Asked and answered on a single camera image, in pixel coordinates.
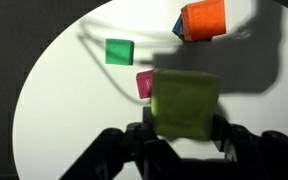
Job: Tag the white round table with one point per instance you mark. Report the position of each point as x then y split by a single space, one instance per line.
71 94

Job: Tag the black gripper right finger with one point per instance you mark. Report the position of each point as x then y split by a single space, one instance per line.
229 138

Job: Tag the blue block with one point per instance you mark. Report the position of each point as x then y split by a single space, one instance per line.
178 28

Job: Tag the yellow block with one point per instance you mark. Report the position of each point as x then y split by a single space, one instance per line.
183 103

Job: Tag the green block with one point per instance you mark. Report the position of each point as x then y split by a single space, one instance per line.
119 52

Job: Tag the orange block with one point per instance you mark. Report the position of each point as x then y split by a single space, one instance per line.
203 20

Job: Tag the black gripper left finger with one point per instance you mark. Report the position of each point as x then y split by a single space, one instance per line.
147 118

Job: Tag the pink block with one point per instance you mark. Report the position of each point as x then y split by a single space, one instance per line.
144 84

